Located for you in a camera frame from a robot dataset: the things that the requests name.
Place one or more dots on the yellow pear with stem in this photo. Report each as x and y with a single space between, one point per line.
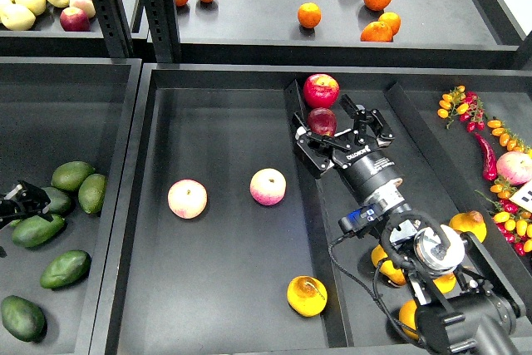
394 275

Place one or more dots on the black shelf upright post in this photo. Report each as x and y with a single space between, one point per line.
111 16

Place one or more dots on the green avocado upper pile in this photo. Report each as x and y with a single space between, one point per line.
60 202

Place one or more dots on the black left tray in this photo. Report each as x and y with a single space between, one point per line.
54 111

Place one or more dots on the red apple on left shelf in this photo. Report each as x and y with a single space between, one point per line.
74 19

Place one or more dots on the pink peach on shelf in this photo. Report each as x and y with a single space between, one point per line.
85 5

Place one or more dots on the green avocado pile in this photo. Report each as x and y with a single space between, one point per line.
60 202
34 231

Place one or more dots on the dark green avocado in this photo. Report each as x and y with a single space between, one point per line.
66 269
22 318

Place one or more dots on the pink apple centre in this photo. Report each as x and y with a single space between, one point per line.
268 186

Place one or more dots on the light green avocado beside top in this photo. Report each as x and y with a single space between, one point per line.
91 193

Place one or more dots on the dark red apple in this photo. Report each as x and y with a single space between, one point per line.
322 121

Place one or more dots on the white label card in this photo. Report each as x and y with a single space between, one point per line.
523 196

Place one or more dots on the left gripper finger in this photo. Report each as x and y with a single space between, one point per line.
7 217
27 198

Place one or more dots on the black upper shelf tray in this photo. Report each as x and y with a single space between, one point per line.
433 33

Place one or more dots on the orange cherry tomato bunch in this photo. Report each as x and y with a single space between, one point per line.
507 138

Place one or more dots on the red chili pepper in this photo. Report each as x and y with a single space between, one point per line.
489 171

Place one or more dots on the cherry tomato bunch lower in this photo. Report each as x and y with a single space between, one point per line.
512 220

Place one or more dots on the yellow pear with brown top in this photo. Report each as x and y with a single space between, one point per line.
471 221

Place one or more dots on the green avocado lower pile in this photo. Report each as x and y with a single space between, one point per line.
34 231

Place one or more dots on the bright red apple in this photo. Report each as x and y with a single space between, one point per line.
320 90

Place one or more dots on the orange on shelf front right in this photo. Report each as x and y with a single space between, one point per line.
376 32

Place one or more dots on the pink apple right tray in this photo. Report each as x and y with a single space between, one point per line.
515 167

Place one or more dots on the pink apple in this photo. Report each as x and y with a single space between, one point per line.
268 186
187 198

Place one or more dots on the pink apple left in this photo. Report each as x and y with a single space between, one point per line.
187 198

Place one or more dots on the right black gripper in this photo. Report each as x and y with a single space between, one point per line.
369 174

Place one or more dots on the cherry tomato bunch upper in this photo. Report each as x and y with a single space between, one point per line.
464 106

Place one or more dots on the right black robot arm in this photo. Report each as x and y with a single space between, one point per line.
464 303

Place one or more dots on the pale yellow apple front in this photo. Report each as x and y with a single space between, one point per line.
17 17

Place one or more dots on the black divided middle tray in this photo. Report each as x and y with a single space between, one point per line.
217 283

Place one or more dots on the orange on shelf centre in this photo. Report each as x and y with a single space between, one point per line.
309 15

